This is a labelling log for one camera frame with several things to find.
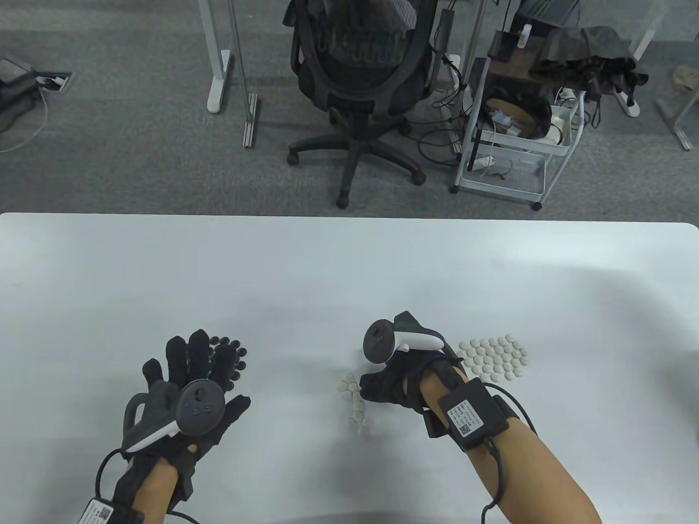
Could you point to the person's left hand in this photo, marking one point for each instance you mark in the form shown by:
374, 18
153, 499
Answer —
199, 363

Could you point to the person's right hand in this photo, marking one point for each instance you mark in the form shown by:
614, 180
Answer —
393, 385

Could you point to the mixed black white go stones pile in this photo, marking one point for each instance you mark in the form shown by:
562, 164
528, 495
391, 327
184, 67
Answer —
357, 409

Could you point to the sorted black go stones group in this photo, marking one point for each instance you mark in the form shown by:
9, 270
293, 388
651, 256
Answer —
241, 352

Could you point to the sorted white go stones group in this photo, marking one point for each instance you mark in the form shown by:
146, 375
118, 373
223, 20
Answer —
497, 357

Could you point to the person's right forearm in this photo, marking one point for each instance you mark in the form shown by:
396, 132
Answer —
535, 480

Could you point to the grey white left hand controller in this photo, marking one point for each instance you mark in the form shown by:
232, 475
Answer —
199, 406

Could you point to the grey white hand controller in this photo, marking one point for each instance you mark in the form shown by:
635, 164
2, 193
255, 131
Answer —
199, 406
378, 341

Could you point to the grey white right hand controller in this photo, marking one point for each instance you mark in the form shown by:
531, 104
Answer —
378, 341

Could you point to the white utility cart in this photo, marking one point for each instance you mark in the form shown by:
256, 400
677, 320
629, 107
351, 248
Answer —
502, 188

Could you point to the black mesh office chair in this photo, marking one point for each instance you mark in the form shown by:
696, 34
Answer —
355, 117

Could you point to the white desk leg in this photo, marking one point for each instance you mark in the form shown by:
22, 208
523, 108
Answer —
218, 82
650, 38

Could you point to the floor socket box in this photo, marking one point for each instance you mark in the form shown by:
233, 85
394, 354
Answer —
54, 82

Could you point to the black power adapter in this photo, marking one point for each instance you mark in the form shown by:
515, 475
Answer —
446, 30

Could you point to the white power strip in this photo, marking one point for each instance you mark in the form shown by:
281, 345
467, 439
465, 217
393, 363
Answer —
628, 103

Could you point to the small white bottle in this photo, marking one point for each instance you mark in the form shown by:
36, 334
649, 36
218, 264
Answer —
525, 37

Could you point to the grey metal floor foot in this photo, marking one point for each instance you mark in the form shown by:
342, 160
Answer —
677, 128

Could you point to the black cloth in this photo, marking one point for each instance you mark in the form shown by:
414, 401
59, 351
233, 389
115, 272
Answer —
584, 49

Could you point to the tan shoe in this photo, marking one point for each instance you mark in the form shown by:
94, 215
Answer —
687, 76

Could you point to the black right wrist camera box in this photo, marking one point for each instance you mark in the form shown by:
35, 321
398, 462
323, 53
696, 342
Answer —
472, 415

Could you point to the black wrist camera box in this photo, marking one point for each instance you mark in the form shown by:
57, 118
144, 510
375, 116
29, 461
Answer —
472, 415
101, 513

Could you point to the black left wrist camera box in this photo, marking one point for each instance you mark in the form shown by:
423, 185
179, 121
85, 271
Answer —
101, 513

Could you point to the aluminium profile post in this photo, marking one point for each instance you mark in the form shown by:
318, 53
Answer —
250, 120

